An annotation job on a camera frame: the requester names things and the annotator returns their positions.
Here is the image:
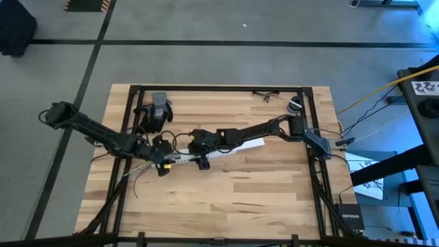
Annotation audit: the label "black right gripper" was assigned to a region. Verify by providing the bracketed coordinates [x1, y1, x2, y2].
[187, 128, 223, 172]

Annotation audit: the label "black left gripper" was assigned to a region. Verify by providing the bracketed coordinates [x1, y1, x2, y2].
[146, 134, 175, 178]

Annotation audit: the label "white slotted cable duct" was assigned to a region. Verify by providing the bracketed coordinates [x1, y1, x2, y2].
[150, 147, 241, 169]

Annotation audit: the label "red wire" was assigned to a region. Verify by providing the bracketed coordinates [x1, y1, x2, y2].
[130, 163, 158, 179]

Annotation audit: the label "black wire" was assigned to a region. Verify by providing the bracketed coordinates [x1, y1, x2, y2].
[132, 164, 155, 200]

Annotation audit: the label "black work glove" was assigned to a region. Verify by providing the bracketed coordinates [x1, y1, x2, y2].
[132, 104, 165, 134]

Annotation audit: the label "grey cuffed work glove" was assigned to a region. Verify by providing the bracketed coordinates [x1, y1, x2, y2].
[150, 91, 174, 124]

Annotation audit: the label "black safety glasses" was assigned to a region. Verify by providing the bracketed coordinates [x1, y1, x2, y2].
[252, 89, 281, 104]

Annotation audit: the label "black tape roll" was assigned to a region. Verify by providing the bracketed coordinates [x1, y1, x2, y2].
[286, 95, 305, 115]

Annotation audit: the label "orange black striped board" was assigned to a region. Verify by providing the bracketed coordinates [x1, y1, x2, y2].
[63, 0, 110, 13]

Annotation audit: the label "white paper sheet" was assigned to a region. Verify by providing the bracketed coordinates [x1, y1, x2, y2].
[344, 152, 384, 200]

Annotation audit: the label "black case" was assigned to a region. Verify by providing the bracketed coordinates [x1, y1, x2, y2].
[0, 0, 38, 58]

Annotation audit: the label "black side table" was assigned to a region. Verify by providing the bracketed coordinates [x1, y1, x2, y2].
[349, 54, 439, 241]

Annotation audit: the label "white marker print sheet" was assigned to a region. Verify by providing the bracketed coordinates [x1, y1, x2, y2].
[410, 80, 439, 96]

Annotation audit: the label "dark desk foot bar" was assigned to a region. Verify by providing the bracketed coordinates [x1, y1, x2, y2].
[356, 0, 419, 8]

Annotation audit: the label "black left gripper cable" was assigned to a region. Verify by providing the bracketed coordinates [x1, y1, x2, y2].
[159, 130, 193, 155]

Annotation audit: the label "black aluminium rig frame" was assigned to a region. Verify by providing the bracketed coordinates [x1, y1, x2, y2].
[73, 84, 366, 247]

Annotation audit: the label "black left arm shoulder cable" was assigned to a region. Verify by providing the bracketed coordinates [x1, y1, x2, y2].
[38, 108, 52, 125]

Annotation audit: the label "black Netgear network switch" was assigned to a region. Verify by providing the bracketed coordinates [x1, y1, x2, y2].
[334, 202, 366, 236]

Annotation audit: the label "thin black floor cable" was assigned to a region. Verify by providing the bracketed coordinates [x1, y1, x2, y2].
[341, 84, 405, 138]

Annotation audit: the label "thick yellow hanging cable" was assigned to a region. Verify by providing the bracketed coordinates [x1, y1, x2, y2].
[335, 64, 439, 116]

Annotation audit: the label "black cable coil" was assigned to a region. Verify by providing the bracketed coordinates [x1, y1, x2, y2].
[417, 97, 439, 119]

